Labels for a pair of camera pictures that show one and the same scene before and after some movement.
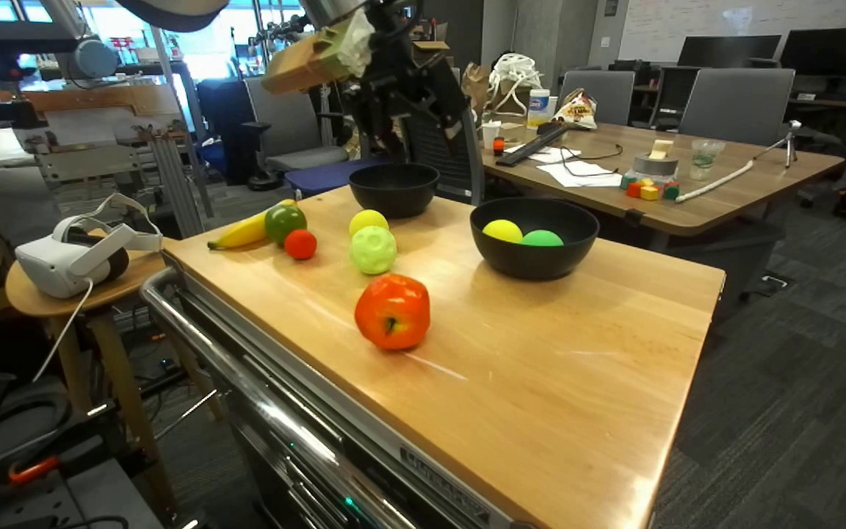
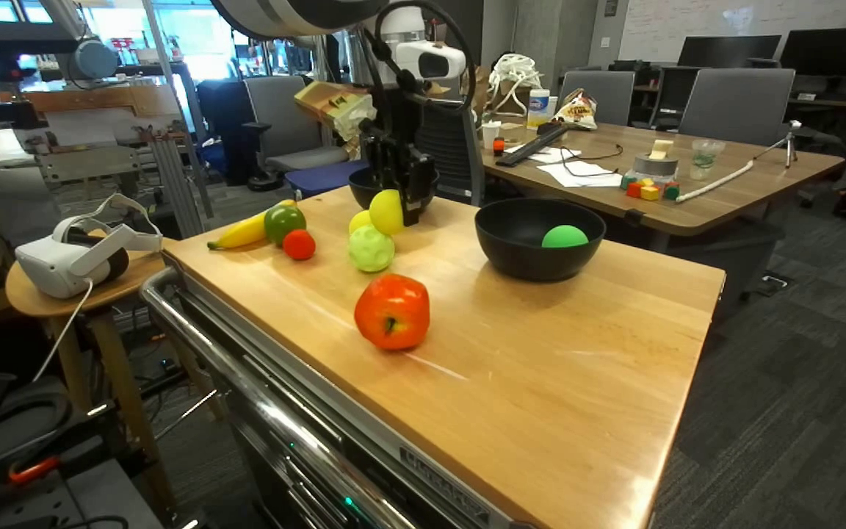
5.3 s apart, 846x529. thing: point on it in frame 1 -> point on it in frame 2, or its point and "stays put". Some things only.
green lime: x=542 y=235 -> x=566 y=235
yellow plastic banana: x=245 y=235 stays put
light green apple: x=370 y=248 stays put
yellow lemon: x=504 y=228 -> x=385 y=210
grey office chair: x=743 y=103 stays put
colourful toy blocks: x=643 y=188 stays put
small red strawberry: x=300 y=244 stays put
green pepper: x=285 y=217 stays put
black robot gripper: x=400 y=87 -> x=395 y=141
